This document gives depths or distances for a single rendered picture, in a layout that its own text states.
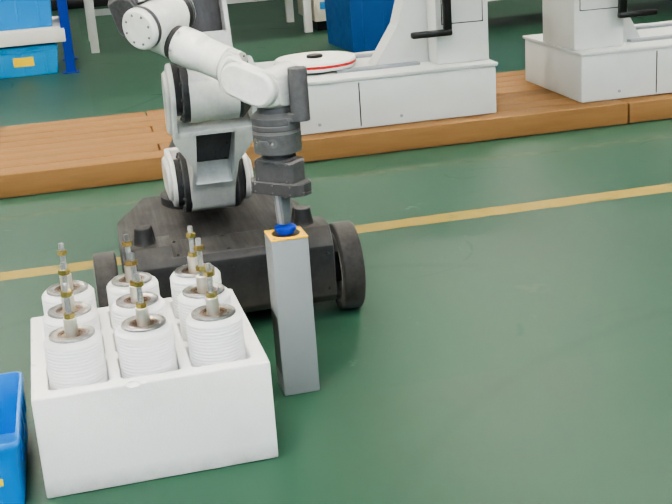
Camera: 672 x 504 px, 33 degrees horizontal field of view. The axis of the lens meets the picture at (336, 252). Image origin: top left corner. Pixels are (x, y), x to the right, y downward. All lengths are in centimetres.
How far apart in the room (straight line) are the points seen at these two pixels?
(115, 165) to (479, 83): 133
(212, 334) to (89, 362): 20
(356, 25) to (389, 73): 235
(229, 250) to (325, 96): 165
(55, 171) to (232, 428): 210
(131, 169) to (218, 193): 129
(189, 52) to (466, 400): 82
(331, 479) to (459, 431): 27
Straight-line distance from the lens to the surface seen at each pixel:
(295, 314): 217
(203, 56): 212
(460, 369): 230
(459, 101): 420
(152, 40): 213
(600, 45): 445
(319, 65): 415
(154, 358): 193
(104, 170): 393
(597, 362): 233
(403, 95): 414
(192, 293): 206
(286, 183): 209
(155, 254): 249
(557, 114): 426
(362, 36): 646
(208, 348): 194
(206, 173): 264
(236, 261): 249
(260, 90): 203
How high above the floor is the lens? 94
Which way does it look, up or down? 18 degrees down
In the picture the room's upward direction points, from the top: 4 degrees counter-clockwise
